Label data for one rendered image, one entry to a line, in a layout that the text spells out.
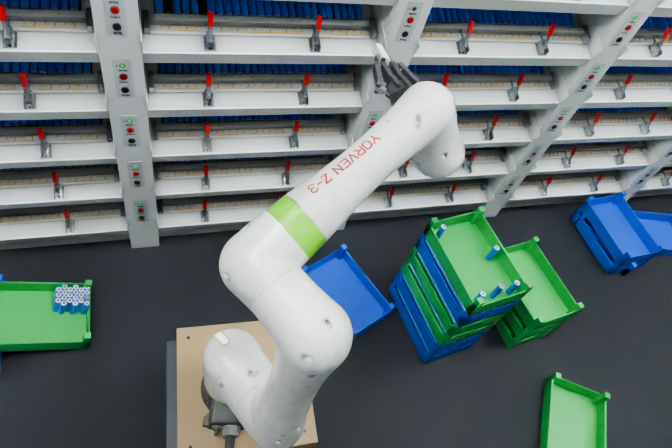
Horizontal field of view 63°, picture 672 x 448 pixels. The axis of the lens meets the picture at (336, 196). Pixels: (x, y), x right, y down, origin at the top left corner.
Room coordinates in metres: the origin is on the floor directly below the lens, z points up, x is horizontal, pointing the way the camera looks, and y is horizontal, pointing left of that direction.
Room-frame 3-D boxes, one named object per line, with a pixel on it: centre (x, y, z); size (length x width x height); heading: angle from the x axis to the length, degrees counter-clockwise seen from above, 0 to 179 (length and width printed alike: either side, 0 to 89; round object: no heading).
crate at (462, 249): (1.02, -0.47, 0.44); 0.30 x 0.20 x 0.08; 37
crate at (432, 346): (1.02, -0.47, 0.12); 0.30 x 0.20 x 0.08; 37
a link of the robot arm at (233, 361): (0.44, 0.09, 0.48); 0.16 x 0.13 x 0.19; 57
